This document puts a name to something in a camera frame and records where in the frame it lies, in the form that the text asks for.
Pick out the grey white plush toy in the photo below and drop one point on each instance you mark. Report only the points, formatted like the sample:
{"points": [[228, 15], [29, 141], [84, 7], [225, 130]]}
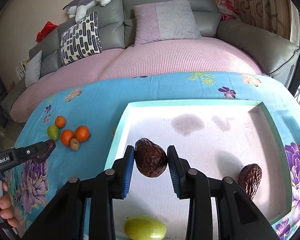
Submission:
{"points": [[77, 9]]}

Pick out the small orange back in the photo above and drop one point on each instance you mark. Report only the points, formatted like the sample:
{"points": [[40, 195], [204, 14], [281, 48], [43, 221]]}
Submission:
{"points": [[60, 121]]}

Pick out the grey leather sofa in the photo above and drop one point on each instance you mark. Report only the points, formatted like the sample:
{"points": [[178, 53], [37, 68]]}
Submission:
{"points": [[274, 55]]}

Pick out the light grey pillow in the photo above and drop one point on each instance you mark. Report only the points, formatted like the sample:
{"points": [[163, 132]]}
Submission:
{"points": [[33, 70]]}

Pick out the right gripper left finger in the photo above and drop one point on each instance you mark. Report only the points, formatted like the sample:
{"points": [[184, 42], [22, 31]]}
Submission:
{"points": [[64, 215]]}

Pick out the person left hand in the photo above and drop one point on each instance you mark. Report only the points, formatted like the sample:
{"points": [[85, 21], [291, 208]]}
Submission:
{"points": [[7, 210]]}

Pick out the black white patterned pillow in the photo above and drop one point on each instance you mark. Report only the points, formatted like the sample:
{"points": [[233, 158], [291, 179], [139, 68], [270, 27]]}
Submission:
{"points": [[81, 40]]}

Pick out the dark red date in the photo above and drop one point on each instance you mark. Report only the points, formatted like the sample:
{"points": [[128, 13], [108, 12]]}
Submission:
{"points": [[151, 160], [51, 145]]}

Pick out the large green jujube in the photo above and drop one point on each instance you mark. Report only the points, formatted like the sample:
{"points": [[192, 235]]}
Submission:
{"points": [[144, 227]]}

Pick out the brown longan near oranges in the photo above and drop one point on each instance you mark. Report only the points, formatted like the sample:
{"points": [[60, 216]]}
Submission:
{"points": [[74, 144]]}

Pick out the small green jujube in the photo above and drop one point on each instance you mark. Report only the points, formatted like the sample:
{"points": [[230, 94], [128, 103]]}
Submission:
{"points": [[53, 132]]}

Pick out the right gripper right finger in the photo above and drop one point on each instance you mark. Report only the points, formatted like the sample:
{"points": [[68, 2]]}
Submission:
{"points": [[237, 216]]}

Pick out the large wrinkled red date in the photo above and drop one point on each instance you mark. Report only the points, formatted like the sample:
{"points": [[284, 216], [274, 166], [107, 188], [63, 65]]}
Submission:
{"points": [[249, 179]]}

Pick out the brown patterned curtain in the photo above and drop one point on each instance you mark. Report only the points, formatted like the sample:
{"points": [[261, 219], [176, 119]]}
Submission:
{"points": [[271, 15]]}

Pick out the red bag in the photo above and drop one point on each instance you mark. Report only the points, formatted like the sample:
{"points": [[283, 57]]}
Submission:
{"points": [[48, 28]]}

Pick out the pink sofa cover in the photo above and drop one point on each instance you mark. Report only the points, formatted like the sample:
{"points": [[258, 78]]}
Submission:
{"points": [[170, 56]]}

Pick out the purple grey pillow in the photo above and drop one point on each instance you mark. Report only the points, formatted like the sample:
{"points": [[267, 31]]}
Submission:
{"points": [[171, 20]]}

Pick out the pink red clothes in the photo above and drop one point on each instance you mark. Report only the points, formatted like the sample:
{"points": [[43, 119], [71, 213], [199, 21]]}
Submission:
{"points": [[227, 10]]}

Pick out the teal shallow tray box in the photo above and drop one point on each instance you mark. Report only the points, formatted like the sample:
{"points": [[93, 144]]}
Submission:
{"points": [[217, 137]]}

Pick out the blue floral tablecloth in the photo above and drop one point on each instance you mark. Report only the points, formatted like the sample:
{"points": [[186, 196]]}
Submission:
{"points": [[100, 105]]}

